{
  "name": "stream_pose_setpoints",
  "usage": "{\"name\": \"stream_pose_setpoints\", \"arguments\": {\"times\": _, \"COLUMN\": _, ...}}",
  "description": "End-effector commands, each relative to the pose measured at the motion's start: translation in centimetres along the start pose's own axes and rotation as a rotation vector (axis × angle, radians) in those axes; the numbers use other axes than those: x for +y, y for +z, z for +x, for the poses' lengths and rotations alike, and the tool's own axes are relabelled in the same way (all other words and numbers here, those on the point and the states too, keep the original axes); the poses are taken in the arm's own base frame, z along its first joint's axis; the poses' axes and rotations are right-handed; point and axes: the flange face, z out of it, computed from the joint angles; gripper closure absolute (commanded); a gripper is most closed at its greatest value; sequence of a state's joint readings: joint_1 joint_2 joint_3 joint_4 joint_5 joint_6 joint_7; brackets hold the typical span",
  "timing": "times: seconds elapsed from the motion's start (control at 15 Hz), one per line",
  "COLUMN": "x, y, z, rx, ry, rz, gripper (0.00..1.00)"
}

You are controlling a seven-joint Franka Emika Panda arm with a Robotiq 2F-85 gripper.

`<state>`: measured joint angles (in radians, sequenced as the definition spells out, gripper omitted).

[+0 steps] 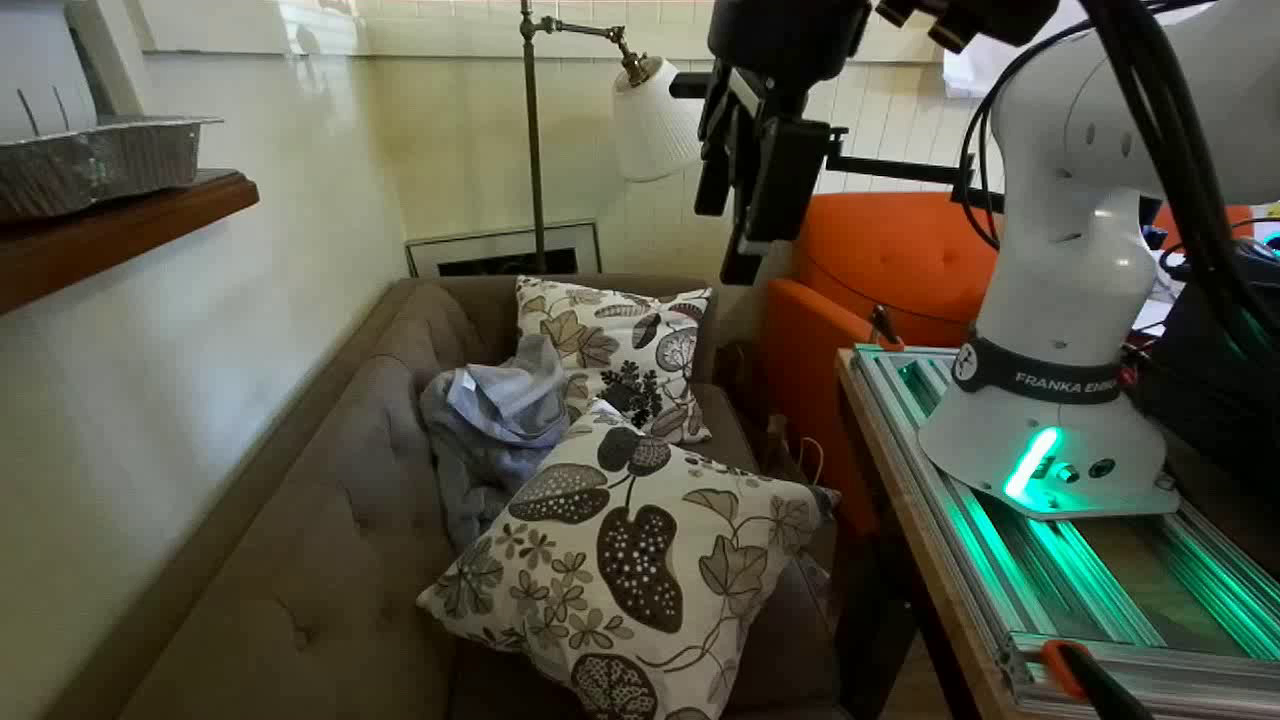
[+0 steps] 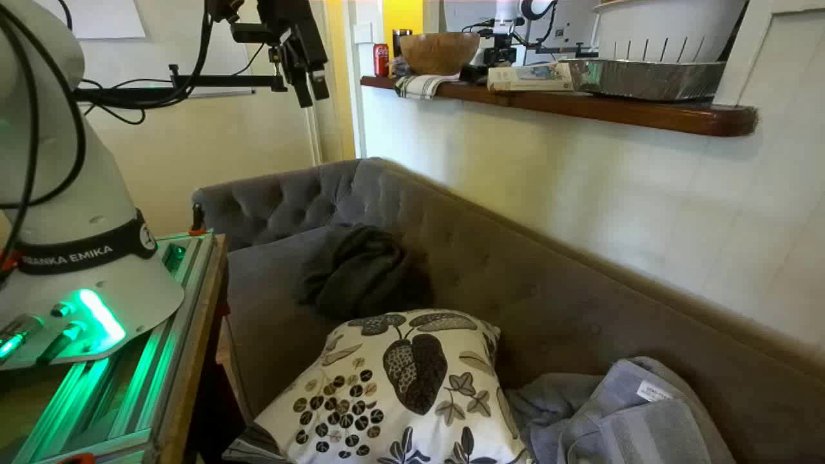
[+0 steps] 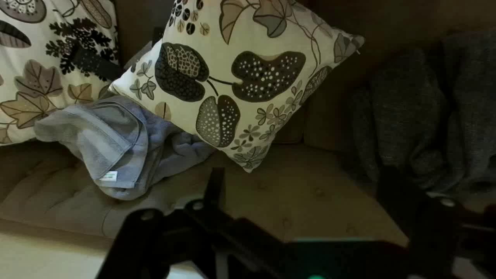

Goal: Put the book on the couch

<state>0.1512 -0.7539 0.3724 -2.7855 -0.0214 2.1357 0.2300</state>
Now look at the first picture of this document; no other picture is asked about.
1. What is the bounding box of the floral leaf print pillow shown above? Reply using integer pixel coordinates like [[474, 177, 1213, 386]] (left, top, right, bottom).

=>
[[412, 398, 828, 720], [514, 274, 719, 454]]

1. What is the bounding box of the tufted fabric couch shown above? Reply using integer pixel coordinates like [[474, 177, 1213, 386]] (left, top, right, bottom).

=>
[[45, 274, 856, 720]]

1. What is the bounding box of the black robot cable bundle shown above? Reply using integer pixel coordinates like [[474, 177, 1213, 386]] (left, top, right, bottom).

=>
[[952, 0, 1280, 367]]

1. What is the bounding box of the floor lamp with white shade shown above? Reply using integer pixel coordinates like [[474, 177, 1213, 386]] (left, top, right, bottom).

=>
[[518, 0, 701, 280]]

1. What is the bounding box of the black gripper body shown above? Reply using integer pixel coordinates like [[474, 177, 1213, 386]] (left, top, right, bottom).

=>
[[705, 0, 879, 130]]

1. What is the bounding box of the white framed picture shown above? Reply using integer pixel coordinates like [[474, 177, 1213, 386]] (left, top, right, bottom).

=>
[[406, 219, 610, 286]]

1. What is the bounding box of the aluminium rail robot table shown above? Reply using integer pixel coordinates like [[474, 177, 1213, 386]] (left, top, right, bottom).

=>
[[835, 342, 1280, 720]]

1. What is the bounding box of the orange armchair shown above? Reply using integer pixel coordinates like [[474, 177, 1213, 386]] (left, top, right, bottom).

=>
[[760, 189, 1008, 542]]

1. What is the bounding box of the dark wooden wall shelf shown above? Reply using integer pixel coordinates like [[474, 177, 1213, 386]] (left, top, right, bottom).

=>
[[0, 169, 263, 321]]

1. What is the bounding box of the orange black clamp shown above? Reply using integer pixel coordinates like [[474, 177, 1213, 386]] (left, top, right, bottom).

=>
[[1038, 637, 1159, 720]]

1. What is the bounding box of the light blue blanket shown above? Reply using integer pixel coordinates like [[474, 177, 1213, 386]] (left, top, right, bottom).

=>
[[416, 334, 583, 556]]

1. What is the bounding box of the aluminium foil tray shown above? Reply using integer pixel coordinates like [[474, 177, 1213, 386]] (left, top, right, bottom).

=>
[[0, 114, 225, 225]]

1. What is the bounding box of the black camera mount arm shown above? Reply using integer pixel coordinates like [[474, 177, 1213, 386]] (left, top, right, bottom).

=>
[[821, 120, 1008, 217]]

